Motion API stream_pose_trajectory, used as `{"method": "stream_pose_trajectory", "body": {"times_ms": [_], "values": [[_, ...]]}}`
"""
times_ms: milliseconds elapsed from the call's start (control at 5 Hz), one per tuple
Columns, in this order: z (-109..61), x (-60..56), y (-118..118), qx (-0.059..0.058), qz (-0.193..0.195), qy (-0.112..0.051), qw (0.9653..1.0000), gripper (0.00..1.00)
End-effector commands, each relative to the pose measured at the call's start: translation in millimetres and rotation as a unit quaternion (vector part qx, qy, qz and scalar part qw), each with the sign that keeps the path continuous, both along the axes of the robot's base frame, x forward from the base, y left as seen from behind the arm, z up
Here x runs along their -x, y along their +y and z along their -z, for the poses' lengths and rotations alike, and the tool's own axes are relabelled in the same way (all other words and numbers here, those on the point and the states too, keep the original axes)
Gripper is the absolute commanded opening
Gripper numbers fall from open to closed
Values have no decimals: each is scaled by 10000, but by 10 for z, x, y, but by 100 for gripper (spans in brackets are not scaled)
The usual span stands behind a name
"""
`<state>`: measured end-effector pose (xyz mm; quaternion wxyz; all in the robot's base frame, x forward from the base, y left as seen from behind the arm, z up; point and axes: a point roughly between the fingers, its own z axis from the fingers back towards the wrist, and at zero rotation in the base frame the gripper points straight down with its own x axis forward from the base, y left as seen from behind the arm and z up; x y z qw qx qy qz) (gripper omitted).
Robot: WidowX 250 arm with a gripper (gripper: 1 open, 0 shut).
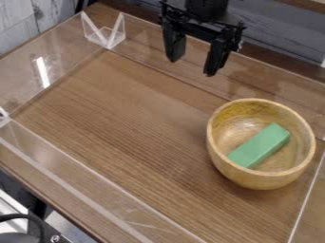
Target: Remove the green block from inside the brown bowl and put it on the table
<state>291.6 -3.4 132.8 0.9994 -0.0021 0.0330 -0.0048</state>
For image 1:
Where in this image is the brown wooden bowl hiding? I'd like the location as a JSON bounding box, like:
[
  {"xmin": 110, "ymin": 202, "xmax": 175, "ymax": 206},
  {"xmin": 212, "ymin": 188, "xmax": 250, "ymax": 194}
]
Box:
[{"xmin": 206, "ymin": 98, "xmax": 316, "ymax": 190}]

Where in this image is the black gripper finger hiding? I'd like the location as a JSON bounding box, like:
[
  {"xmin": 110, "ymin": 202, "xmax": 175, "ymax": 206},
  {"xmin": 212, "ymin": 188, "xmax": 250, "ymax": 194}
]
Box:
[
  {"xmin": 162, "ymin": 20, "xmax": 187, "ymax": 63},
  {"xmin": 203, "ymin": 38, "xmax": 232, "ymax": 77}
]

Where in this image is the black cable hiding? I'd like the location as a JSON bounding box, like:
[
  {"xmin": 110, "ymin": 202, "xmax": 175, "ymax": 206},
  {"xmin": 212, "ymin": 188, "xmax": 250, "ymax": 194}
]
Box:
[{"xmin": 0, "ymin": 213, "xmax": 47, "ymax": 243}]

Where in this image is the clear acrylic corner bracket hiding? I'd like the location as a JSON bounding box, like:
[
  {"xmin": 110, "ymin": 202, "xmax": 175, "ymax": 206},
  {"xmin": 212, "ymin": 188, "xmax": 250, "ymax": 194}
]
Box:
[{"xmin": 80, "ymin": 12, "xmax": 126, "ymax": 50}]

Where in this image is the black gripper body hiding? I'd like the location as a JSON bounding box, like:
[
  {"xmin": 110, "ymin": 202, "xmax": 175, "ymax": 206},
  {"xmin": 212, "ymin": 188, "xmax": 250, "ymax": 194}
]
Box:
[{"xmin": 161, "ymin": 0, "xmax": 246, "ymax": 43}]

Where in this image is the black metal frame piece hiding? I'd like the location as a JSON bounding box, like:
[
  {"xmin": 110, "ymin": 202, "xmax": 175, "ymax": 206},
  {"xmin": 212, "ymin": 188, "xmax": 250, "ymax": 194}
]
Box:
[{"xmin": 27, "ymin": 211, "xmax": 72, "ymax": 243}]

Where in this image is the green rectangular block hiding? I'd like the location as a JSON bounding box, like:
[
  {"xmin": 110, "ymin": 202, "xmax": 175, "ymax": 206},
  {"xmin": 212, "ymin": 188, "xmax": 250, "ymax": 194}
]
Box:
[{"xmin": 228, "ymin": 122, "xmax": 290, "ymax": 168}]

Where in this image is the clear acrylic tray wall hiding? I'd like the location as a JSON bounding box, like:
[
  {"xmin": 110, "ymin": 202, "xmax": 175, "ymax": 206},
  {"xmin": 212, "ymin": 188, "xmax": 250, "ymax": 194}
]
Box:
[{"xmin": 0, "ymin": 107, "xmax": 206, "ymax": 243}]

